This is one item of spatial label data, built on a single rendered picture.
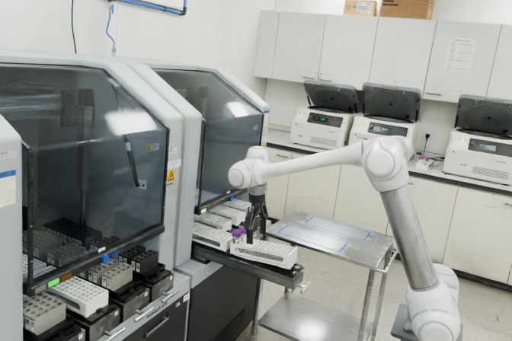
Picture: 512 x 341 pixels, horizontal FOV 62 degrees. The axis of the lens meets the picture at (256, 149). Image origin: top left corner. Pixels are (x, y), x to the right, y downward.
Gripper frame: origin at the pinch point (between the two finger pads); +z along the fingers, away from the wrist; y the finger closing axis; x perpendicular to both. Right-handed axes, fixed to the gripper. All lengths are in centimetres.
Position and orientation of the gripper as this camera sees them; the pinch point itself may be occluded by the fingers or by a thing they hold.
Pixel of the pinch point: (256, 236)
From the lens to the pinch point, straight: 200.0
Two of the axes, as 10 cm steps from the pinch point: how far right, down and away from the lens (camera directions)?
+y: 4.5, -1.4, 8.8
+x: -8.9, -0.8, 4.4
